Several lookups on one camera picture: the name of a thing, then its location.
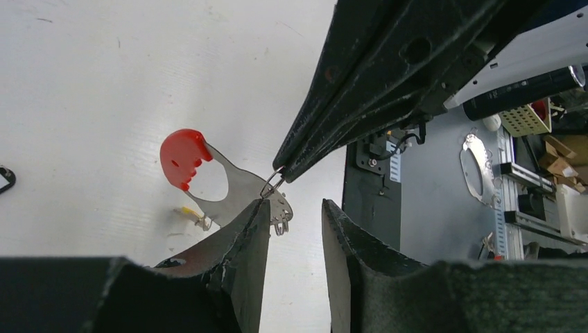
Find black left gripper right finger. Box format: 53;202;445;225
322;199;587;332

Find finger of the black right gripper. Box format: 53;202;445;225
273;1;460;171
280;0;547;182

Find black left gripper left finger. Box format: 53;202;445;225
1;199;270;332

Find red-handled metal key holder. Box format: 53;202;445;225
159;129;293;236

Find black key tag with key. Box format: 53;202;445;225
0;165;17;194

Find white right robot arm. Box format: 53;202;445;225
273;0;587;182

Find yellow key tag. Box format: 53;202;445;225
173;207;205;223

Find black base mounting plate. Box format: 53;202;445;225
343;135;401;250

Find yellow perforated basket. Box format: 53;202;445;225
499;98;552;137

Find spare metal key holder plate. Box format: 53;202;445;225
459;132;498;209

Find black cylinder bottle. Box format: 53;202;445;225
462;64;587;121

